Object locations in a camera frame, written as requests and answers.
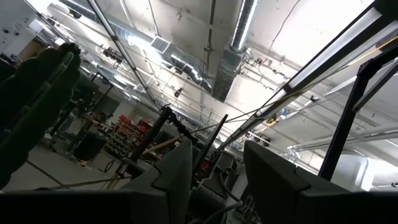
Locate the silver ceiling air duct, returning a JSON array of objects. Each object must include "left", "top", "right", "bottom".
[{"left": 58, "top": 0, "right": 261, "bottom": 103}]

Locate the shelf with red bins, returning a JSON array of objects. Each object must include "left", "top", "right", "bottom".
[{"left": 104, "top": 114, "right": 155, "bottom": 160}]

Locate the green cactus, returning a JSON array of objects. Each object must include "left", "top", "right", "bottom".
[{"left": 0, "top": 42, "right": 82, "bottom": 190}]

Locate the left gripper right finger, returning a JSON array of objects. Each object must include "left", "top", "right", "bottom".
[{"left": 244, "top": 140, "right": 358, "bottom": 224}]

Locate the black waste bin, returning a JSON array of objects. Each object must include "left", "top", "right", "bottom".
[{"left": 73, "top": 132, "right": 108, "bottom": 162}]

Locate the black aluminium rig frame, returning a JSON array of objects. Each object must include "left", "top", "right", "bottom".
[{"left": 317, "top": 42, "right": 398, "bottom": 182}]

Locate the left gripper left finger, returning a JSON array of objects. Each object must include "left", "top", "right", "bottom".
[{"left": 120, "top": 139, "right": 193, "bottom": 224}]

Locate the black stand pole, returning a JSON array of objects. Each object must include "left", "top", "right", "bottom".
[{"left": 129, "top": 105, "right": 200, "bottom": 166}]

